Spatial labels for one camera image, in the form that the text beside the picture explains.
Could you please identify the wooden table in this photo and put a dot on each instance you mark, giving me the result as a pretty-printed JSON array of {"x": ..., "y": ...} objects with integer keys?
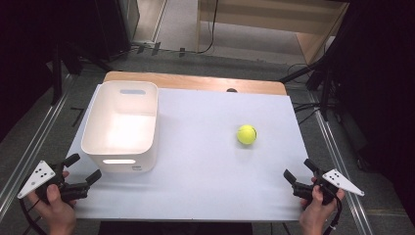
[{"x": 195, "y": 81}]

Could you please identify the black tripod stand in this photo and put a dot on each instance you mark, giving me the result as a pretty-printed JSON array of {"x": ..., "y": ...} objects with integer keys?
[{"x": 321, "y": 75}]

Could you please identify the dark metal stand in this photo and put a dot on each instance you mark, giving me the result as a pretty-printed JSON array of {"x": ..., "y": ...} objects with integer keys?
[{"x": 58, "y": 71}]

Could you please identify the white plastic storage bin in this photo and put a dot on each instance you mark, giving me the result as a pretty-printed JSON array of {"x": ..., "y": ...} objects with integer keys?
[{"x": 120, "y": 130}]

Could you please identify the metal floor rail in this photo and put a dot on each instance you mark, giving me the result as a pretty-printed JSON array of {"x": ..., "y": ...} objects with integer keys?
[
  {"x": 339, "y": 169},
  {"x": 29, "y": 156}
]

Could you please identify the white board sheet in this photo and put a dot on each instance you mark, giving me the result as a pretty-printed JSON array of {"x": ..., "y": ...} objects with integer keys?
[{"x": 202, "y": 169}]

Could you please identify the light wooden shelf unit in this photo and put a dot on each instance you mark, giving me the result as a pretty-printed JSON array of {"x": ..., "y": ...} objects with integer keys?
[{"x": 261, "y": 19}]

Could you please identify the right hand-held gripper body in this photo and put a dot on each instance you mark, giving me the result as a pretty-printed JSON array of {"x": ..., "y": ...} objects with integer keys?
[{"x": 341, "y": 181}]

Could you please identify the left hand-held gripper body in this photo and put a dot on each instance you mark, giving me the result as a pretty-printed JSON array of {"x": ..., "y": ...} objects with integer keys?
[{"x": 38, "y": 178}]

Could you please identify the yellow tennis ball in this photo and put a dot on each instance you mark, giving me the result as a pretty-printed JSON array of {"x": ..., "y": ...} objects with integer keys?
[{"x": 247, "y": 134}]

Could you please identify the person's left hand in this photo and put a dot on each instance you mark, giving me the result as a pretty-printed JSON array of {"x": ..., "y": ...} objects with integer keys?
[{"x": 58, "y": 215}]

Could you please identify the person's right hand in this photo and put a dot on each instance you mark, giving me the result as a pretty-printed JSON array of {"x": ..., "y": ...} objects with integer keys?
[{"x": 314, "y": 215}]

